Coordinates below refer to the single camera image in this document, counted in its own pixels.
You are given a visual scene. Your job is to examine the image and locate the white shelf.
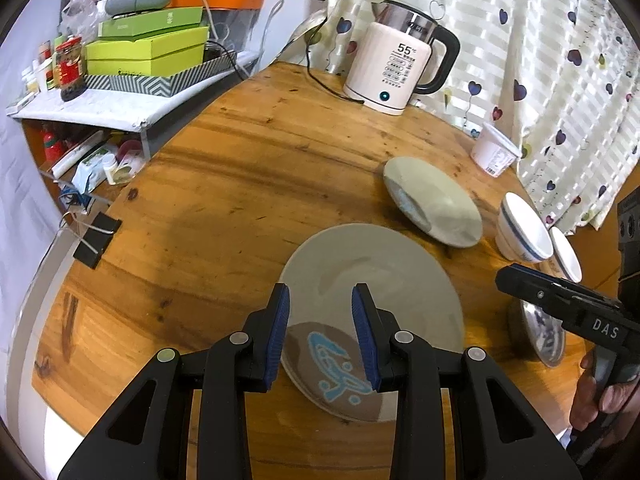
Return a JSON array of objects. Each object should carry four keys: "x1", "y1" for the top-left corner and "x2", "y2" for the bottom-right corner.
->
[{"x1": 7, "y1": 52, "x2": 259, "y2": 162}]

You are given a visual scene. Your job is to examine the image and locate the white pouch packet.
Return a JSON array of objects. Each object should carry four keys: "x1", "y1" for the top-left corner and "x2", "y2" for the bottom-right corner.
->
[{"x1": 71, "y1": 144, "x2": 119, "y2": 194}]

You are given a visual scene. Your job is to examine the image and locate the white cable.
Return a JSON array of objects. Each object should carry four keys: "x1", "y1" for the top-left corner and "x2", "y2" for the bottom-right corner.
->
[{"x1": 177, "y1": 0, "x2": 218, "y2": 43}]

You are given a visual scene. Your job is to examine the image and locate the black binder clip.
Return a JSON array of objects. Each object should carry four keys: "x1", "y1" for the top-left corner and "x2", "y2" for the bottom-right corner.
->
[{"x1": 60, "y1": 211, "x2": 123, "y2": 269}]

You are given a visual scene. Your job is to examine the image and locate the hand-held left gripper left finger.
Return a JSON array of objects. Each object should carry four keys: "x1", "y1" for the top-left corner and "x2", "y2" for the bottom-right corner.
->
[{"x1": 57, "y1": 282, "x2": 291, "y2": 480}]

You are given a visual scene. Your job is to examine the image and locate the white bowl with blue stripe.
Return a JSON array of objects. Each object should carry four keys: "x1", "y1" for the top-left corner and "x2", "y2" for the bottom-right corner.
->
[{"x1": 496, "y1": 192, "x2": 555, "y2": 264}]

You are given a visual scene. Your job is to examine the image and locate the grey oval device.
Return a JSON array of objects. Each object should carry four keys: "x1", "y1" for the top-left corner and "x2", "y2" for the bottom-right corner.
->
[{"x1": 104, "y1": 0, "x2": 174, "y2": 17}]

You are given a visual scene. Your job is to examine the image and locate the black kettle cable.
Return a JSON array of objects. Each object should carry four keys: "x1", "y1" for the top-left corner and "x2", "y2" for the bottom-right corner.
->
[{"x1": 304, "y1": 25, "x2": 366, "y2": 106}]

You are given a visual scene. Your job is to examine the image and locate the grey-rimmed patterned bowl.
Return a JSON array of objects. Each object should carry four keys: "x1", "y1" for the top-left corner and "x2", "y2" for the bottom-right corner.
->
[{"x1": 507, "y1": 299, "x2": 566, "y2": 367}]

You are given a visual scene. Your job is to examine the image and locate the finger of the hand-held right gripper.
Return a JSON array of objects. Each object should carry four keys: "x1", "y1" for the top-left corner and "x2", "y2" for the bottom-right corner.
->
[{"x1": 495, "y1": 263, "x2": 623, "y2": 322}]

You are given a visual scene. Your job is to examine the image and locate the white ceramic bowl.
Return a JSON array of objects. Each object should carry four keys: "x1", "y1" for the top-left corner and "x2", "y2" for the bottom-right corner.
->
[{"x1": 548, "y1": 226, "x2": 584, "y2": 284}]

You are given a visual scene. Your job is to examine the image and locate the blue binder clip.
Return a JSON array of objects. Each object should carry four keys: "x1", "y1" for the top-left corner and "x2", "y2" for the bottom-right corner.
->
[{"x1": 59, "y1": 184, "x2": 97, "y2": 212}]

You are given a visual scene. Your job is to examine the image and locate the white plastic tub with lid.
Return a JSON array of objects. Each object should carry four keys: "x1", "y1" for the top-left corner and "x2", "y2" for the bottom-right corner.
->
[{"x1": 470, "y1": 121, "x2": 521, "y2": 178}]

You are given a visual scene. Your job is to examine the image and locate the heart-print curtain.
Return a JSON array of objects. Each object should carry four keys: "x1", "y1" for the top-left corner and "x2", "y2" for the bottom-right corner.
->
[{"x1": 260, "y1": 0, "x2": 640, "y2": 235}]

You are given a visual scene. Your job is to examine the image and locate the cream plate with blue print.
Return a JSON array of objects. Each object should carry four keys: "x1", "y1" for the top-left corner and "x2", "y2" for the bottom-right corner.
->
[
  {"x1": 383, "y1": 156, "x2": 484, "y2": 248},
  {"x1": 278, "y1": 223, "x2": 466, "y2": 423}
]

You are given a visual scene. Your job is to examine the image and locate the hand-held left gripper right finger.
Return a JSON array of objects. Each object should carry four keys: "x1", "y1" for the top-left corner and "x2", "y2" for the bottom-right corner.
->
[{"x1": 350, "y1": 282, "x2": 583, "y2": 480}]

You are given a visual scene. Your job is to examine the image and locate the clear plastic box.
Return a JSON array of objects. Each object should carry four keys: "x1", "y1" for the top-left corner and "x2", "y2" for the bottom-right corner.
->
[{"x1": 207, "y1": 7, "x2": 267, "y2": 58}]

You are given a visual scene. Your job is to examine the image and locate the jar with red label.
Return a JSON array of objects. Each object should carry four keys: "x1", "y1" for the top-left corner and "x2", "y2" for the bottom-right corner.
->
[{"x1": 54, "y1": 35, "x2": 87, "y2": 102}]

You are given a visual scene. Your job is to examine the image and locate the person's right hand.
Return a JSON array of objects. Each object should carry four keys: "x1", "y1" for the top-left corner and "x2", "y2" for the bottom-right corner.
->
[{"x1": 570, "y1": 355, "x2": 640, "y2": 453}]

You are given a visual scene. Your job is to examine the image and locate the grey striped box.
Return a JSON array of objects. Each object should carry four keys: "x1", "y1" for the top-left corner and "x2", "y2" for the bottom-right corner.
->
[{"x1": 82, "y1": 50, "x2": 239, "y2": 99}]

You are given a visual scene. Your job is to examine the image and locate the stack of green boxes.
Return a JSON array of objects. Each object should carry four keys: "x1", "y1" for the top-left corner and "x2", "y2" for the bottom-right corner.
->
[{"x1": 84, "y1": 25, "x2": 210, "y2": 62}]

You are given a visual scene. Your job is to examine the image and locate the dark green flat box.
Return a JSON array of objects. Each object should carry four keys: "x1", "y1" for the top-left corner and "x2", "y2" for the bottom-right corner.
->
[{"x1": 97, "y1": 6, "x2": 211, "y2": 41}]

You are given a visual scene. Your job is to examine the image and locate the lime green box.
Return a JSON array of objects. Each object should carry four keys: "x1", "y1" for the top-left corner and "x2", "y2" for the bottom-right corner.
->
[{"x1": 86, "y1": 44, "x2": 207, "y2": 77}]

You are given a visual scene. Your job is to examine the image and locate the cream electric kettle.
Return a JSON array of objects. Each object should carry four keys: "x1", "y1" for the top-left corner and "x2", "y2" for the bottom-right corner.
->
[{"x1": 342, "y1": 0, "x2": 461, "y2": 116}]

